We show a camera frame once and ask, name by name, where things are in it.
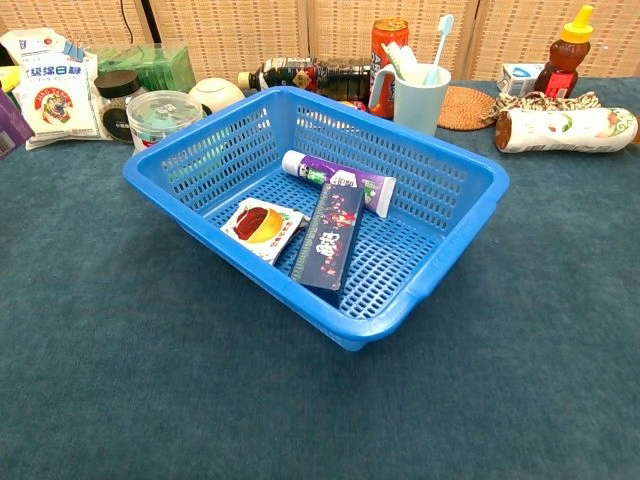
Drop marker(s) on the dark blue toothpaste carton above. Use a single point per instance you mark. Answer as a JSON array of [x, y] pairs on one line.
[[327, 240]]

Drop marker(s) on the blue plastic perforated basket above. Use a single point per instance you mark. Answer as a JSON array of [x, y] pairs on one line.
[[400, 280]]

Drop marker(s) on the beige upturned bowl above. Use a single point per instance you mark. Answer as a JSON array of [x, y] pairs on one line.
[[215, 92]]

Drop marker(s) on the blue felt table cover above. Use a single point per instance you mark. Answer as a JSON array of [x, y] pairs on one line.
[[150, 375]]

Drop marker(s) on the white drink bottle yellow cap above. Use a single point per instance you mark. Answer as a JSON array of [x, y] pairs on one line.
[[560, 130]]

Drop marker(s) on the light blue toothbrush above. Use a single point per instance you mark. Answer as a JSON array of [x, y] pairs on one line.
[[442, 40]]

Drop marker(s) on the white green tube in cup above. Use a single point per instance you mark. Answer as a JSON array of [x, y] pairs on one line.
[[405, 62]]

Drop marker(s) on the white sugar bag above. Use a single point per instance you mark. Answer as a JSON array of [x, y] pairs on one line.
[[55, 100]]

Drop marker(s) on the honey bottle yellow cap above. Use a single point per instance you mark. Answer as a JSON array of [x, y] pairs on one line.
[[565, 60]]

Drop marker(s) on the purple small box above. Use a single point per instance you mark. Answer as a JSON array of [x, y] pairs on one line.
[[10, 125]]

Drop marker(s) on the dark sauce bottle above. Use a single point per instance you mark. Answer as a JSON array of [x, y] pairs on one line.
[[310, 75]]

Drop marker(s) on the razor in yellow package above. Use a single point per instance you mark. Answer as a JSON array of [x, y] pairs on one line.
[[355, 105]]

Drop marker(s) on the orange drink can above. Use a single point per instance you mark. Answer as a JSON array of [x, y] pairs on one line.
[[387, 42]]

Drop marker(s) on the clear round jar blue clips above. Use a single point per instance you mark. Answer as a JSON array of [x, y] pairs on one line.
[[160, 117]]

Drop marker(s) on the blue binder clip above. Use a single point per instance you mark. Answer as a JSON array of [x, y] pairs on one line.
[[74, 50]]

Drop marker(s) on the light blue plastic cup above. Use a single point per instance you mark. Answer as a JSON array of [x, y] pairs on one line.
[[420, 105]]

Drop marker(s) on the white blue small carton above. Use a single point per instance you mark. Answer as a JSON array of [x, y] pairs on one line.
[[517, 77]]

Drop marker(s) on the white red-yellow snack packet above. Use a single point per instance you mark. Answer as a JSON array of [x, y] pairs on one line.
[[260, 225]]

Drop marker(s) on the purple white toothpaste tube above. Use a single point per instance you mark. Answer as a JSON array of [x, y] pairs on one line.
[[340, 177]]

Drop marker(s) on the round woven brown coaster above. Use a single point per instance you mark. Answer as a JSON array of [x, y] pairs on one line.
[[465, 107]]

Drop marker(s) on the black-lid glass jar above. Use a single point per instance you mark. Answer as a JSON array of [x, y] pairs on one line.
[[117, 82]]

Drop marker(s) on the black slanted pole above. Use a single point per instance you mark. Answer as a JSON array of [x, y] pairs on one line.
[[148, 20]]

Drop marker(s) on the bamboo folding screen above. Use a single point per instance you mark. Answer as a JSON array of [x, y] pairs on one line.
[[250, 30]]

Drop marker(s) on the small white packet red dot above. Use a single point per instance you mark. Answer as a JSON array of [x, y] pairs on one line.
[[30, 42]]

